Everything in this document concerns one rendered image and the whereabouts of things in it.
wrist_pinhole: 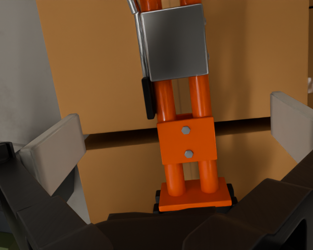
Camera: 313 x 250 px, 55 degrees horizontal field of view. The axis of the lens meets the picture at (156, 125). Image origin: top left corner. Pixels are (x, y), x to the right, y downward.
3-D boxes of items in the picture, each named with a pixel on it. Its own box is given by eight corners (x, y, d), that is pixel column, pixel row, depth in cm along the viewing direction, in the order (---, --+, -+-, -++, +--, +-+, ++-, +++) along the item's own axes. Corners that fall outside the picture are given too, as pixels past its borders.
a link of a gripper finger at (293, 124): (316, 121, 13) (334, 119, 13) (269, 91, 20) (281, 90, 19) (314, 184, 14) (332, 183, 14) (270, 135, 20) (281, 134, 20)
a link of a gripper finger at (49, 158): (45, 205, 15) (32, 206, 15) (87, 152, 22) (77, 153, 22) (31, 149, 14) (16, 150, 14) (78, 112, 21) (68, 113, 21)
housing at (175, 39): (208, 69, 35) (212, 74, 31) (151, 77, 36) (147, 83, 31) (202, 6, 33) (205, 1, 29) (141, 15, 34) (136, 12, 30)
